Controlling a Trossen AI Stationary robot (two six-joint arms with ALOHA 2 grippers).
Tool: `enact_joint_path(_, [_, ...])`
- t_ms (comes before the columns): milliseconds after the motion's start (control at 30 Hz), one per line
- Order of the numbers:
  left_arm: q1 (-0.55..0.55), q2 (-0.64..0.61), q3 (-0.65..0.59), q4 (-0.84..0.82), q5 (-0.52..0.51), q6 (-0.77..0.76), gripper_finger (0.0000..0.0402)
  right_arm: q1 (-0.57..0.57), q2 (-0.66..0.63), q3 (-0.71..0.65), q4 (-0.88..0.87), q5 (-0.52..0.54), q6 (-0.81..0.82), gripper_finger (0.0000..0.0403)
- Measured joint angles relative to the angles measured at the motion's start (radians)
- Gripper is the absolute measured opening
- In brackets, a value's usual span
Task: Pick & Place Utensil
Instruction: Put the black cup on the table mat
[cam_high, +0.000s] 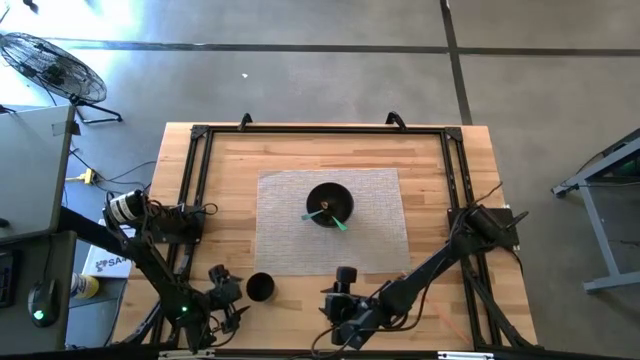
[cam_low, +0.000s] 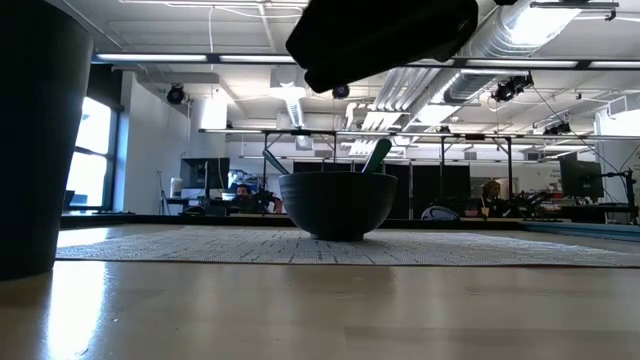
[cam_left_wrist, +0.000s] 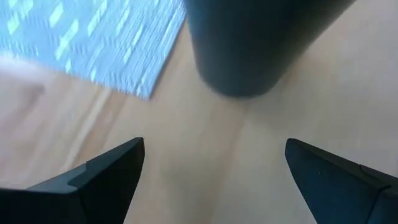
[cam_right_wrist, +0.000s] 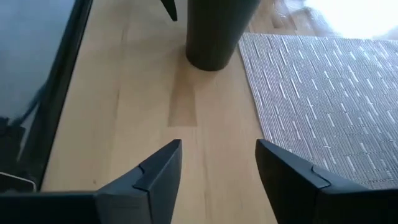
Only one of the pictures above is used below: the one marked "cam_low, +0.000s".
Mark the dark bowl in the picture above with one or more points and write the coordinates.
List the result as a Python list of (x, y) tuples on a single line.
[(337, 205)]

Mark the white and blue ball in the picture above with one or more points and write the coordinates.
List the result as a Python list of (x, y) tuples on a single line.
[(439, 213)]

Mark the person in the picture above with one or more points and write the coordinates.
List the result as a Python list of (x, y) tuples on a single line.
[(243, 197), (491, 197)]

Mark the black computer monitor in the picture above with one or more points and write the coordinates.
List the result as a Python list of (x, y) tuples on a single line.
[(581, 178), (205, 172)]

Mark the grey woven placemat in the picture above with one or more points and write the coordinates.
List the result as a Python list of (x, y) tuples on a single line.
[(300, 247)]

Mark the white canister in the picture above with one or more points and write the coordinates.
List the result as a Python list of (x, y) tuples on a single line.
[(176, 187)]

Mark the blue table edge pad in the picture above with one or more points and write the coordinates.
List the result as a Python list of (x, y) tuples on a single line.
[(585, 230)]

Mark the window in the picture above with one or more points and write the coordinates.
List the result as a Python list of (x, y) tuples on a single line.
[(92, 152)]

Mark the tall dark cup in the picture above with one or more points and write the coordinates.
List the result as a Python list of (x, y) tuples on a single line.
[(40, 140)]

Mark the black ceiling camera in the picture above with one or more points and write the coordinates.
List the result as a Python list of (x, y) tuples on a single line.
[(341, 91), (175, 94), (511, 87)]

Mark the black metal workstation frame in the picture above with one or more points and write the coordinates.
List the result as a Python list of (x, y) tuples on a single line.
[(350, 132)]

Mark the silver ventilation duct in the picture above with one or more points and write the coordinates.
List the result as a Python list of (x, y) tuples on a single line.
[(500, 50)]

